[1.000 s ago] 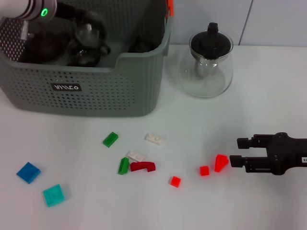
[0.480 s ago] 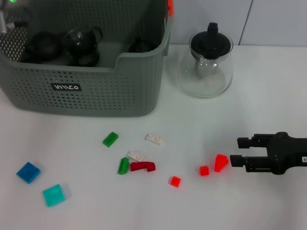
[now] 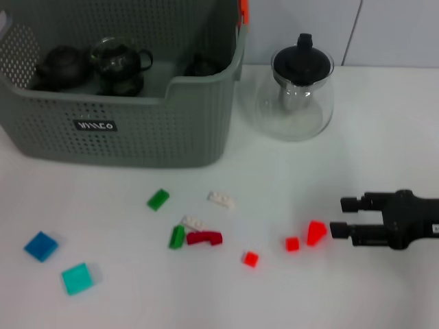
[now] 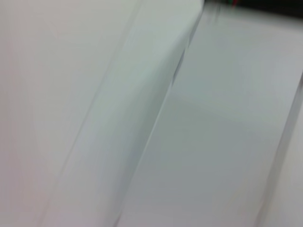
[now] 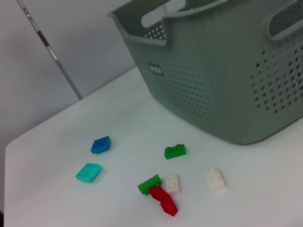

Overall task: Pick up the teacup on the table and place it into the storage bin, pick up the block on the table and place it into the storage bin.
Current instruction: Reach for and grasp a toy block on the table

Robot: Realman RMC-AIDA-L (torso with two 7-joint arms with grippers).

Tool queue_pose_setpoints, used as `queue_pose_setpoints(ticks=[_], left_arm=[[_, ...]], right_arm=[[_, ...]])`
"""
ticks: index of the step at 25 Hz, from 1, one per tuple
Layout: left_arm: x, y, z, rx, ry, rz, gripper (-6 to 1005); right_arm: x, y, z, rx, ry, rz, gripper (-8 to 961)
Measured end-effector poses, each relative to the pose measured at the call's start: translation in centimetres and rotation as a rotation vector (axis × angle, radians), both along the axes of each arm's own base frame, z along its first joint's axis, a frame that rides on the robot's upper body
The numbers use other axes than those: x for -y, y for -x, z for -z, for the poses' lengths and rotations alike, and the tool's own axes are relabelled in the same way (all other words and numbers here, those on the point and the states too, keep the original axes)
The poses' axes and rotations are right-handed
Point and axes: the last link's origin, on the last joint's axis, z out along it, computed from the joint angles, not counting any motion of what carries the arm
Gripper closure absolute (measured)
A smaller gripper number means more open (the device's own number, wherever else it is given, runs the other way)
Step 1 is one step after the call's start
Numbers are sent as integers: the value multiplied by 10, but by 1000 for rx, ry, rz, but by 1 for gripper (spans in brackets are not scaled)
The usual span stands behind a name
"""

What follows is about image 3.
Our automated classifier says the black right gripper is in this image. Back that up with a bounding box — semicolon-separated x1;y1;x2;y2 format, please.
329;188;439;251

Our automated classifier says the red sloped brick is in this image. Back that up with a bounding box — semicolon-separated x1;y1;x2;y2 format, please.
306;220;329;247

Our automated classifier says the glass teacup with black base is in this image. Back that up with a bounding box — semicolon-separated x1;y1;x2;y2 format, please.
185;53;224;77
95;70;145;97
89;36;154;80

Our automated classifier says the teal brick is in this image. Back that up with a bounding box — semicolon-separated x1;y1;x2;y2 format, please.
61;262;103;297

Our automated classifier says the blue brick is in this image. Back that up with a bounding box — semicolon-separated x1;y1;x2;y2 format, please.
23;231;60;264

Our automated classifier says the grey-green perforated storage bin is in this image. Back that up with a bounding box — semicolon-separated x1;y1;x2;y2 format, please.
0;0;248;169

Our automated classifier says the glass teapot with black lid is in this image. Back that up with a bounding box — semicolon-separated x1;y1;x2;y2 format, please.
255;32;335;142

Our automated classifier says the white building brick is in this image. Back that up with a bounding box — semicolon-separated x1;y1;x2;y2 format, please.
180;215;209;232
206;191;237;210

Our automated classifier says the dark red curved brick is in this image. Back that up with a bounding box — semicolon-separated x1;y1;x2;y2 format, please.
187;231;224;247

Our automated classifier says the green building brick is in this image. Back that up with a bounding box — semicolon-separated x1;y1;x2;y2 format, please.
147;187;171;212
167;224;186;250

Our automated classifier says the orange plastic object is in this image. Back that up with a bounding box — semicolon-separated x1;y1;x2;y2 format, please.
236;0;250;25

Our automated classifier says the dark clay teapot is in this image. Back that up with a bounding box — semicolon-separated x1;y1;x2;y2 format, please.
34;45;93;92

